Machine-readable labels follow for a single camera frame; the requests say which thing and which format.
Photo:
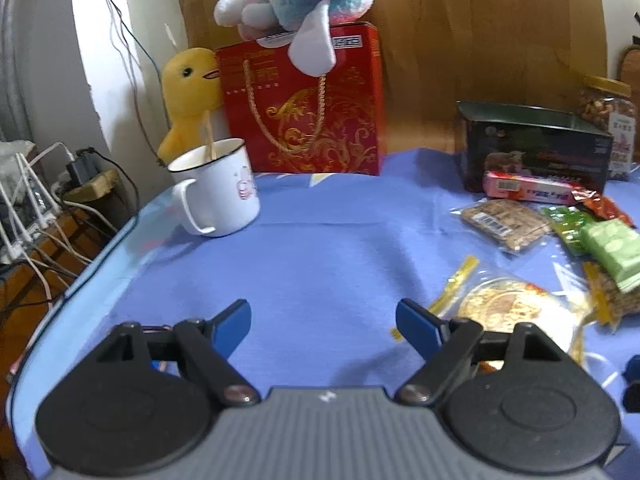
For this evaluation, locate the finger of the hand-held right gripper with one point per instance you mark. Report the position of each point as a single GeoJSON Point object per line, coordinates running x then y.
{"type": "Point", "coordinates": [633, 394]}

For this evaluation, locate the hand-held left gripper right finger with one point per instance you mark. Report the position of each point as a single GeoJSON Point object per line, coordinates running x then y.
{"type": "Point", "coordinates": [415, 325]}

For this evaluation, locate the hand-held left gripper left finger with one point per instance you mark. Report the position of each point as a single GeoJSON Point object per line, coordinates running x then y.
{"type": "Point", "coordinates": [235, 322]}

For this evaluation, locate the red snack packet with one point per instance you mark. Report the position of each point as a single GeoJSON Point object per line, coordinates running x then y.
{"type": "Point", "coordinates": [607, 207]}

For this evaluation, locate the black printed box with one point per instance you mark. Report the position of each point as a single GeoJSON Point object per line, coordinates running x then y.
{"type": "Point", "coordinates": [540, 160]}

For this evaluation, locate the round cookie packet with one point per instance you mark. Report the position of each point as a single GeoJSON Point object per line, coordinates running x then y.
{"type": "Point", "coordinates": [500, 305]}

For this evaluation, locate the orange peanut bar packet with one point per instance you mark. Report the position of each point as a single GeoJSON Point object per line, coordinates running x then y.
{"type": "Point", "coordinates": [612, 302]}

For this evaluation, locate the blue tablecloth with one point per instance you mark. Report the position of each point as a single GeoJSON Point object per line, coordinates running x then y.
{"type": "Point", "coordinates": [325, 260]}

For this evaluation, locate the white enamel mug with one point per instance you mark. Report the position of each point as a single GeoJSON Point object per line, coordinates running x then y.
{"type": "Point", "coordinates": [225, 195]}

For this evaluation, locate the brown cracker packet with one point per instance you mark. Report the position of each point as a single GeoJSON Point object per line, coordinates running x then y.
{"type": "Point", "coordinates": [505, 222]}

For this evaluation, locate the light green snack packet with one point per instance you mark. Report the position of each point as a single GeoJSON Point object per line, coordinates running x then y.
{"type": "Point", "coordinates": [612, 252]}

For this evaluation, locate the pink snack packet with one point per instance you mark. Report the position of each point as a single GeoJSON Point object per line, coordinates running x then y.
{"type": "Point", "coordinates": [520, 186]}

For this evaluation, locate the dark green snack packet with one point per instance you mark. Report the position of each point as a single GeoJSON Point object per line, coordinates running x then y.
{"type": "Point", "coordinates": [570, 230]}

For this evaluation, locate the wooden stick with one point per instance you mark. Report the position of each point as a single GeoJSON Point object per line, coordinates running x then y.
{"type": "Point", "coordinates": [207, 135]}

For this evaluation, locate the tan cardboard box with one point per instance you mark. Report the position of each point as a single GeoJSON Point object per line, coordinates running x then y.
{"type": "Point", "coordinates": [95, 187]}

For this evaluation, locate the wooden side table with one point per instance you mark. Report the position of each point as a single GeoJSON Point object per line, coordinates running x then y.
{"type": "Point", "coordinates": [35, 312]}

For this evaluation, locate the red gift box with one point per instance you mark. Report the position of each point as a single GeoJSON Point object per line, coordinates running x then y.
{"type": "Point", "coordinates": [350, 125]}

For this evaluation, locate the black charger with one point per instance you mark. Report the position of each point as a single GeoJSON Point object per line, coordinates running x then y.
{"type": "Point", "coordinates": [85, 165]}

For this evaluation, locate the yellow duck plush toy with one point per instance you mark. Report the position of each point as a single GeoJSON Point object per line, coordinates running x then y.
{"type": "Point", "coordinates": [187, 90]}

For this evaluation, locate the clear nut jar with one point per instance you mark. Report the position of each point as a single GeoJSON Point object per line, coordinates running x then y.
{"type": "Point", "coordinates": [617, 120]}

